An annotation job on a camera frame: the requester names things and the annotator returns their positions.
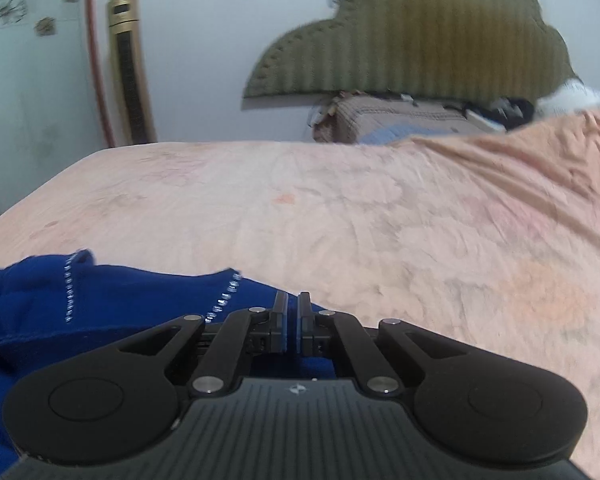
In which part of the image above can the brown patterned pillow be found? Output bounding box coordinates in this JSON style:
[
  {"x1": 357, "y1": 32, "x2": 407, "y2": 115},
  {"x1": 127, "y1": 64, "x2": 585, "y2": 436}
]
[{"x1": 312, "y1": 90, "x2": 502, "y2": 146}]

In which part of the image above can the blue knit garment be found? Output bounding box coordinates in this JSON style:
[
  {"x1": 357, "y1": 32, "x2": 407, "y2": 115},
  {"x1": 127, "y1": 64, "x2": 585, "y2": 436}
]
[{"x1": 0, "y1": 249, "x2": 276, "y2": 477}]

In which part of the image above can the white crumpled blanket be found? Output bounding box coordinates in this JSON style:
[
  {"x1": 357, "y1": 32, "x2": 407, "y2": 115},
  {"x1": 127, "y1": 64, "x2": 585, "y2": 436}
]
[{"x1": 534, "y1": 78, "x2": 600, "y2": 120}]

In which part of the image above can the pink floral bed sheet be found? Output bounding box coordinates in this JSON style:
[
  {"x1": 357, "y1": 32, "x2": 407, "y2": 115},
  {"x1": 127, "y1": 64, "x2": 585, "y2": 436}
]
[{"x1": 0, "y1": 112, "x2": 600, "y2": 479}]

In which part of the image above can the olive padded headboard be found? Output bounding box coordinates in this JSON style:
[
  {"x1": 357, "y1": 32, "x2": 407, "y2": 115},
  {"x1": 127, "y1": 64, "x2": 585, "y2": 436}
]
[{"x1": 244, "y1": 0, "x2": 575, "y2": 103}]

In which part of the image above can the dark clothes pile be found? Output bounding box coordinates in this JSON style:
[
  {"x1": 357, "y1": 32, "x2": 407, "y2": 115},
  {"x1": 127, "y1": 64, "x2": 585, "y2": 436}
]
[{"x1": 462, "y1": 98, "x2": 535, "y2": 133}]

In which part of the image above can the white flowered wardrobe door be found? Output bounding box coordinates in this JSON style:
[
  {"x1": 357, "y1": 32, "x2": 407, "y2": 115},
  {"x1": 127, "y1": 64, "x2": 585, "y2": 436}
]
[{"x1": 0, "y1": 0, "x2": 106, "y2": 215}]

